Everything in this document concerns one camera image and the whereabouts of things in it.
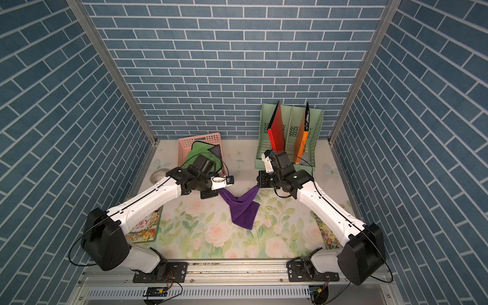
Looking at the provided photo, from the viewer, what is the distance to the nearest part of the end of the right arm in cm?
56

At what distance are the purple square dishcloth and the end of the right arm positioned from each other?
147 mm

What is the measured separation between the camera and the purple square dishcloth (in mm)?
833
